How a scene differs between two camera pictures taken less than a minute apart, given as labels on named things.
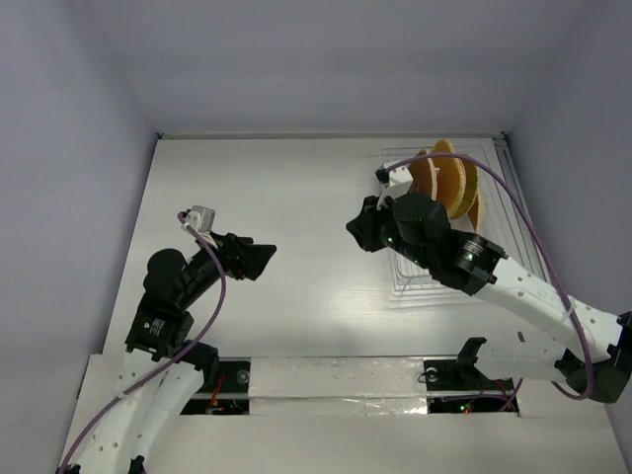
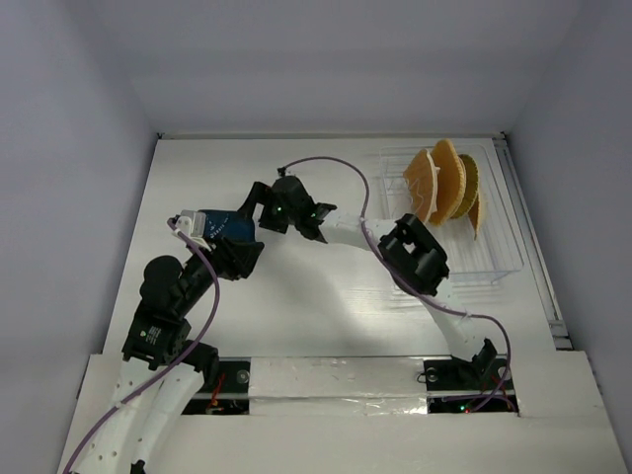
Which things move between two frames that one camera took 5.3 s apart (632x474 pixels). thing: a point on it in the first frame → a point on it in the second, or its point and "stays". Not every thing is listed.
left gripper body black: [232, 264] stays
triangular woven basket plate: [425, 176] stays
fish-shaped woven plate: [473, 213] stays
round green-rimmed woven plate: [472, 189] stays
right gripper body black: [371, 223] → [272, 217]
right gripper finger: [357, 228] → [258, 195]
